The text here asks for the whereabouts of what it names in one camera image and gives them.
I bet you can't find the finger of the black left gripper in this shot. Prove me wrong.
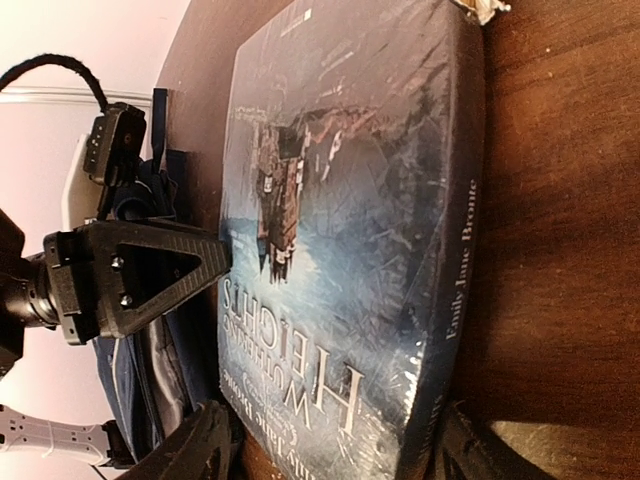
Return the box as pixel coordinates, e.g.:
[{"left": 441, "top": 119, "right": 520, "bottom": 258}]
[{"left": 43, "top": 219, "right": 231, "bottom": 345}]

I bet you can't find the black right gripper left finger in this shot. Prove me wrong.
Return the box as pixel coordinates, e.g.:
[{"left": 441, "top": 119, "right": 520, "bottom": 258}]
[{"left": 119, "top": 400, "right": 232, "bottom": 480}]

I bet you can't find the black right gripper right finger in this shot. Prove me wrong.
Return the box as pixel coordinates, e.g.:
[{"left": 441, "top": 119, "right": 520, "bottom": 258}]
[{"left": 434, "top": 402, "right": 553, "bottom": 480}]

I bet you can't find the navy blue backpack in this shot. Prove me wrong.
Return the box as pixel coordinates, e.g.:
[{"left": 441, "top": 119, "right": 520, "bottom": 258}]
[{"left": 92, "top": 89, "right": 220, "bottom": 461}]

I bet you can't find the dark Wuthering Heights book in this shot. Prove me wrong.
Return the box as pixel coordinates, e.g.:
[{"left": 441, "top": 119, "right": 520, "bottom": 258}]
[{"left": 218, "top": 1, "right": 485, "bottom": 479}]

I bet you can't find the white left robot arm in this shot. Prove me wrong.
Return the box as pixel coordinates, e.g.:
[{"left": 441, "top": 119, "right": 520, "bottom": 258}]
[{"left": 1, "top": 53, "right": 237, "bottom": 479}]

